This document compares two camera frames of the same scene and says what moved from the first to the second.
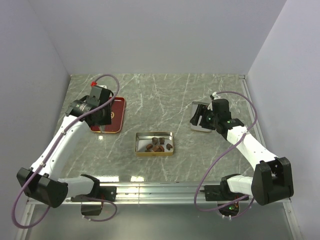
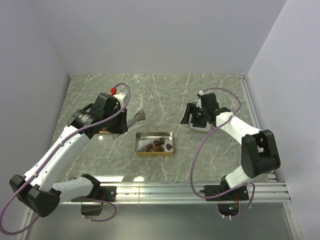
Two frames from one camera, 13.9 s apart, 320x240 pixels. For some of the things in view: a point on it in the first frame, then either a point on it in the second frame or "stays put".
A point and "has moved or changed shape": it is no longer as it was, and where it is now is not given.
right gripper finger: x=201 y=110 → x=191 y=108
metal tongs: x=102 y=128 has moved or changed shape
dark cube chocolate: x=161 y=140 stays put
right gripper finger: x=196 y=118 → x=185 y=119
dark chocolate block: x=155 y=140 has moved or changed shape
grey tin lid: x=198 y=128 stays put
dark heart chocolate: x=168 y=146 stays put
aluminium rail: x=159 y=193 stays put
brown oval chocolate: x=149 y=146 stays put
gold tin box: x=143 y=139 stays put
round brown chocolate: x=159 y=148 stays put
